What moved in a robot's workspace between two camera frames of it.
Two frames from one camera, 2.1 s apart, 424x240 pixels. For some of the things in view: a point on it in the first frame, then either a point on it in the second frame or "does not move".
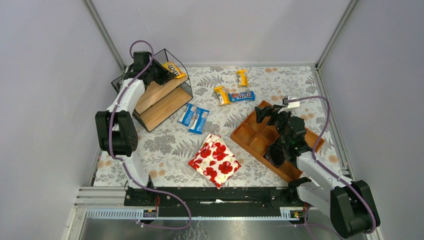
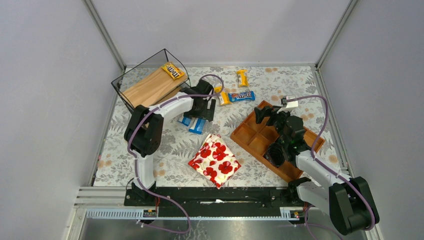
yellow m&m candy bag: x=172 y=67 does not move
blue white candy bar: x=187 y=115 does not move
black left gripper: x=160 y=73 → x=205 y=110
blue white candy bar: x=199 y=121 does not move
